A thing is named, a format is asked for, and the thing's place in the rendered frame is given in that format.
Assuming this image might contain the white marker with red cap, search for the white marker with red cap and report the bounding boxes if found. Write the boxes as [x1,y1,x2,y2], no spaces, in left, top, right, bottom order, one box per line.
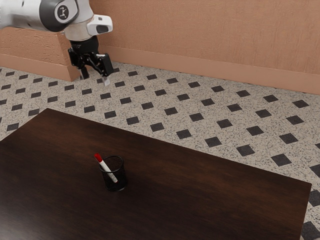
[94,152,119,184]

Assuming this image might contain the black mesh pen holder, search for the black mesh pen holder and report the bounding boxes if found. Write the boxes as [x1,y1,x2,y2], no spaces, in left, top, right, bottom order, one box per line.
[99,155,129,193]

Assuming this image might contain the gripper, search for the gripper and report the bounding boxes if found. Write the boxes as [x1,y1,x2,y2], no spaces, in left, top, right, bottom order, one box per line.
[67,36,114,87]

